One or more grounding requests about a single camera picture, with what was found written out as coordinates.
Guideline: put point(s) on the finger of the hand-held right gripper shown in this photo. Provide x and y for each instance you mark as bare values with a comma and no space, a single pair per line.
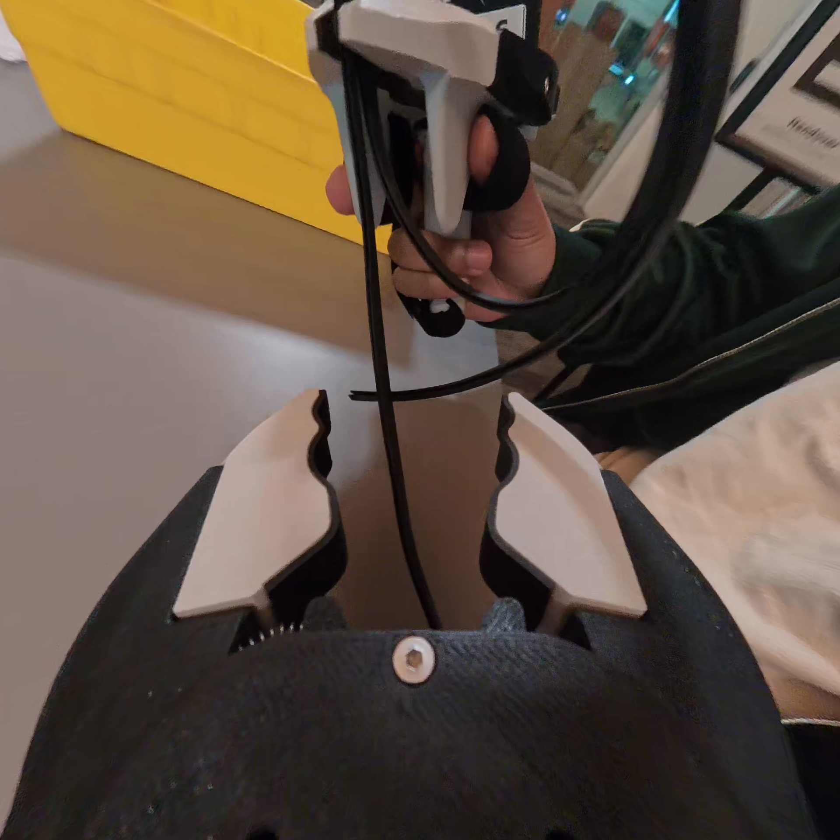
420,33
341,118

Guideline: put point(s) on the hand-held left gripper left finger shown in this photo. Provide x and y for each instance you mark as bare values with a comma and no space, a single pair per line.
262,518

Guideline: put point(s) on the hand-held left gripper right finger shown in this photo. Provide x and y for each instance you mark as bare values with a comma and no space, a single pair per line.
564,525

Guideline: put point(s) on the yellow plastic bin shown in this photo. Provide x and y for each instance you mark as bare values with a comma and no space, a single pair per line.
184,98

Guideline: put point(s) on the person's right forearm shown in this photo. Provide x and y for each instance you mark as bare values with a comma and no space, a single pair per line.
689,282

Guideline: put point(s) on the grey desk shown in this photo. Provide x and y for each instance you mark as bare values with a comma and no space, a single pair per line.
131,361

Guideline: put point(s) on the person's right hand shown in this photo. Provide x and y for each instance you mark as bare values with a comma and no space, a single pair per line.
518,236

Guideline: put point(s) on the brown cardboard box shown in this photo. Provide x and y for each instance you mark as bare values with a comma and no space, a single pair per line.
590,85

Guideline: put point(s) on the person's green jacket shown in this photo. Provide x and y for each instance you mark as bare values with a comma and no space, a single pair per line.
689,394

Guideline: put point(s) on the person's white ribbed top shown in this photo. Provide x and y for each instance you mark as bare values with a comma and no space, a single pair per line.
754,525

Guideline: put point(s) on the framed tag sign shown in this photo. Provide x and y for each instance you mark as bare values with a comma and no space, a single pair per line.
800,98

